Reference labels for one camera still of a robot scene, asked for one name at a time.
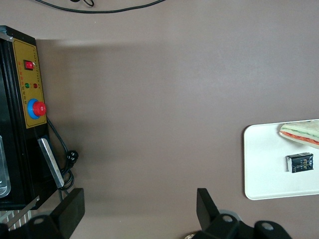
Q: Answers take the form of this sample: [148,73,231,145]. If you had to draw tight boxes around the long black cable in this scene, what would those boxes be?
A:
[34,0,163,13]

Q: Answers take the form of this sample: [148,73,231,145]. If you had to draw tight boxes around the black sealing machine yellow panel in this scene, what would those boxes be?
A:
[0,24,66,212]

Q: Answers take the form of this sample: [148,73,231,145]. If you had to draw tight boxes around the black tissue packet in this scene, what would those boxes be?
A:
[285,152,316,174]

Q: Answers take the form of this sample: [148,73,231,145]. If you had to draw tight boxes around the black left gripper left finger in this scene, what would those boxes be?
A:
[27,188,86,239]

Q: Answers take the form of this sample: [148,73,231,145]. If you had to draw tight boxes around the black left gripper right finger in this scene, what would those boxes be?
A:
[196,188,240,239]

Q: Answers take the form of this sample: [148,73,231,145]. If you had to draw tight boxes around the black machine power cable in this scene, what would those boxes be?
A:
[46,117,79,203]

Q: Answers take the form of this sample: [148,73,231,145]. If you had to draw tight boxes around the white wire rack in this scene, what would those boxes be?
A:
[0,208,33,231]

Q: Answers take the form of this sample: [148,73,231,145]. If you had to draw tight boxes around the looped black cable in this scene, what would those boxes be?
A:
[69,0,96,7]

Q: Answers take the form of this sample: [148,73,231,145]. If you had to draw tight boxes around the wrapped triangle sandwich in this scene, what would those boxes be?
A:
[278,119,319,150]

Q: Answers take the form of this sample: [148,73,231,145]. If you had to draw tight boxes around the cream plastic tray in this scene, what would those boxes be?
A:
[243,119,319,201]

